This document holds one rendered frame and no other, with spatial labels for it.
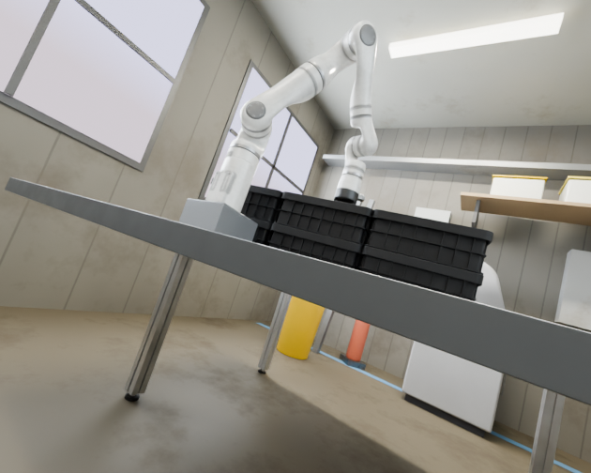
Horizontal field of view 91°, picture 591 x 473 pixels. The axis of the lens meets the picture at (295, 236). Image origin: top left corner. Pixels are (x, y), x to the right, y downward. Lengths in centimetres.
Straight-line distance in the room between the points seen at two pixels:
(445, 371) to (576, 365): 252
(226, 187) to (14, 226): 170
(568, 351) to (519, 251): 341
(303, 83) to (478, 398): 246
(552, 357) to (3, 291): 239
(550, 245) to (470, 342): 348
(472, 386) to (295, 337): 139
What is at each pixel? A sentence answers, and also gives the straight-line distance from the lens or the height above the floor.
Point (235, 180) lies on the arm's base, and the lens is 80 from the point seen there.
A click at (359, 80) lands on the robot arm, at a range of 104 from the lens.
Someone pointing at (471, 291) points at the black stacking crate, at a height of 77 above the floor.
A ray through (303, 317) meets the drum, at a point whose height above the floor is 36.
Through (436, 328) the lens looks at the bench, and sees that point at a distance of 24.
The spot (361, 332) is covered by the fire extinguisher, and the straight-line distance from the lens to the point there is 322.
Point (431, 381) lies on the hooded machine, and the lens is 278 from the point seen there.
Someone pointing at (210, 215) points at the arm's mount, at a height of 76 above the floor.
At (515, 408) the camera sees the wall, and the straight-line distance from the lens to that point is 359.
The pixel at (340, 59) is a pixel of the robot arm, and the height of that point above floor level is 138.
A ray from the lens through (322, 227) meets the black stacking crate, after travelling 88.
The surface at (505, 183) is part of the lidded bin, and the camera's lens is 326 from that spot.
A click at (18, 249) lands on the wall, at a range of 234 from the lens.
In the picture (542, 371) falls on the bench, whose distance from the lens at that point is 25.
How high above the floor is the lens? 68
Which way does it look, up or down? 8 degrees up
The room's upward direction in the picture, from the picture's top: 18 degrees clockwise
